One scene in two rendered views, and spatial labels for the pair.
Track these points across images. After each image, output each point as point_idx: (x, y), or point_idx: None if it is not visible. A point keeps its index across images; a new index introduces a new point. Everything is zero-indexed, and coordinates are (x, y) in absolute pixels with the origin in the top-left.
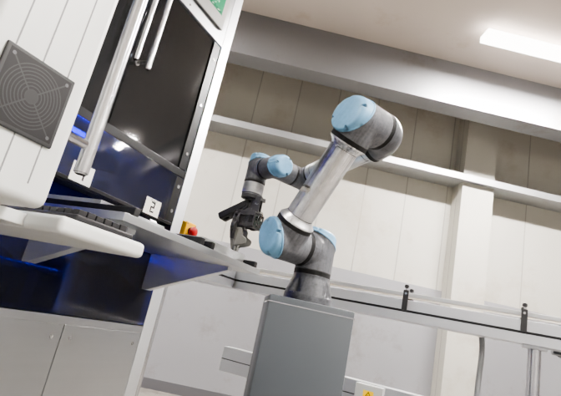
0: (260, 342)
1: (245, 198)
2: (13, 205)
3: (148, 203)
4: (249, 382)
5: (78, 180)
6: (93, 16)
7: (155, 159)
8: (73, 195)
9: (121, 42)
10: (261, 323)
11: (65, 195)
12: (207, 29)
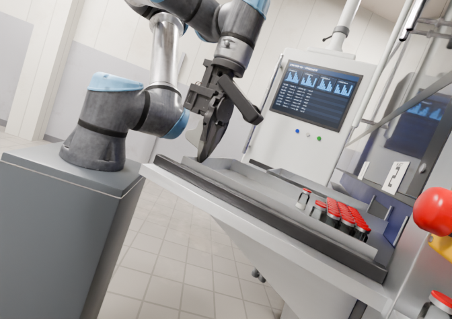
0: (136, 204)
1: (236, 74)
2: None
3: (391, 173)
4: (116, 251)
5: (360, 176)
6: None
7: (423, 96)
8: (390, 200)
9: None
10: (133, 200)
11: (312, 181)
12: None
